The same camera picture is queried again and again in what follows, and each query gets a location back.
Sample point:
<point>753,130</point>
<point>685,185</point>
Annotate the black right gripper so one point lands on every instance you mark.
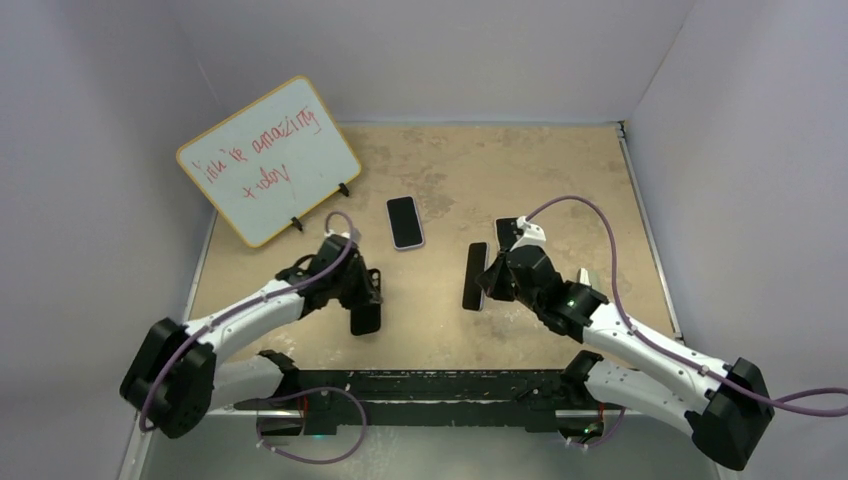
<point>491,281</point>

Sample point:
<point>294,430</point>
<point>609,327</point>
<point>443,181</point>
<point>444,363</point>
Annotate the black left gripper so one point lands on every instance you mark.
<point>366,293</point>

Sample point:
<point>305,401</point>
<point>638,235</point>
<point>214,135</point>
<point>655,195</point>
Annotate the black phone case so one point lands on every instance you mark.
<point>366,319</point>

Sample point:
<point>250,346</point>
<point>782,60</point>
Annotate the silver-edged phone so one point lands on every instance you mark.
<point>476,262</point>

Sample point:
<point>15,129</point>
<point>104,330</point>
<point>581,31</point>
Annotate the black phone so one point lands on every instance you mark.
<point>507,233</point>

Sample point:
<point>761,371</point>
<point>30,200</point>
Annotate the lilac phone case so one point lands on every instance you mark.
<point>404,222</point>

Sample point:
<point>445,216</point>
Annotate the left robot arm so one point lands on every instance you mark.
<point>177,374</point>

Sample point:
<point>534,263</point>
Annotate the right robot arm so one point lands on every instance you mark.
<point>645,370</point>

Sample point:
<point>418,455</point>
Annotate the silver stapler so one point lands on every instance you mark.
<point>587,277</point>

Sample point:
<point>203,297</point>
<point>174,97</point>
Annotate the yellow-framed whiteboard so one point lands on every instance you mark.
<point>266,166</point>

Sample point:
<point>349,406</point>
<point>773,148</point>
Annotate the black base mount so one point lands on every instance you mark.
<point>536,400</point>

